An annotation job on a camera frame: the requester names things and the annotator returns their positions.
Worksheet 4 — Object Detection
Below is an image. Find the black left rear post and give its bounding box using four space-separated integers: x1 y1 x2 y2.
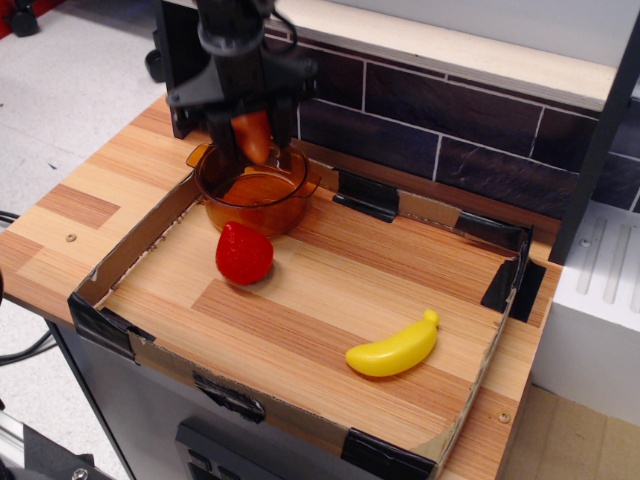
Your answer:
152 0 214 141

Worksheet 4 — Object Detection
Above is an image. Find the transparent orange plastic pot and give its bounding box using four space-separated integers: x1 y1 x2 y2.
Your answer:
186 144 321 237

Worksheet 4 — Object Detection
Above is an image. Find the taped cardboard fence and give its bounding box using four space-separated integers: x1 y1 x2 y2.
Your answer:
65 156 544 479

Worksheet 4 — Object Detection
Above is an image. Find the black vertical post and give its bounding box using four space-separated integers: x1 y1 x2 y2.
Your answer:
548 17 639 266

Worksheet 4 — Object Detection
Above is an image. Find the red plastic toy strawberry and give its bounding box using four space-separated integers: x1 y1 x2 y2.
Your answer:
216 222 274 286

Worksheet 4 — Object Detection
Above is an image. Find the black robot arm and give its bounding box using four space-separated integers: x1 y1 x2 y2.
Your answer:
168 1 318 165

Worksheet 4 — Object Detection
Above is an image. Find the light wooden shelf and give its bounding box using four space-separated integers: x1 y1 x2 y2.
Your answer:
276 1 617 111

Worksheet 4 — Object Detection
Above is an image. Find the yellow plastic toy banana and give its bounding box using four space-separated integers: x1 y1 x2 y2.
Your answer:
345 309 440 377

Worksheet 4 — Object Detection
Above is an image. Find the white grooved block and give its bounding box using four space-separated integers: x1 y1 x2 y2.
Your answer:
532 202 639 424

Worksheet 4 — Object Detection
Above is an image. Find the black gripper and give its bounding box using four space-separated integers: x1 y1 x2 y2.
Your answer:
167 39 318 173

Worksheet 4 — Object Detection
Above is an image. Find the black metal bracket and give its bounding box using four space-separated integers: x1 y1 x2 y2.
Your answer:
1 411 102 480

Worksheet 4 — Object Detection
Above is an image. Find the orange plastic toy carrot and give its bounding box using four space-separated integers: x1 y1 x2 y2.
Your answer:
231 111 271 165

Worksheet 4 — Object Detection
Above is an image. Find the black cables bundle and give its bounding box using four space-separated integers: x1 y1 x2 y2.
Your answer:
0 210 56 367

